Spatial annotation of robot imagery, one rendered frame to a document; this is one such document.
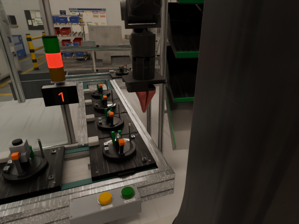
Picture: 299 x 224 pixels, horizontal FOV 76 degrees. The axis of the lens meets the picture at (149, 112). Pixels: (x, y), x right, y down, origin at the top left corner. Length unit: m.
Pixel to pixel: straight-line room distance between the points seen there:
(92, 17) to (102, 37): 3.33
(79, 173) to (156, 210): 0.33
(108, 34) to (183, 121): 7.32
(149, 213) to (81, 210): 0.23
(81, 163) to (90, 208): 0.28
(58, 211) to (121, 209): 0.20
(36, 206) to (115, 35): 7.55
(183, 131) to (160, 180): 0.23
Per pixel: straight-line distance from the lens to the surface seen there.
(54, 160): 0.85
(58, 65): 0.77
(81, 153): 0.91
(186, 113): 0.85
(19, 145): 0.78
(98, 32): 8.02
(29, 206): 0.73
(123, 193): 0.66
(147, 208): 0.76
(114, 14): 11.21
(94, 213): 0.65
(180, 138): 0.81
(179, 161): 0.95
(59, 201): 0.70
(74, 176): 0.84
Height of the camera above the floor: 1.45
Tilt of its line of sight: 25 degrees down
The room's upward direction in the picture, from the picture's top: straight up
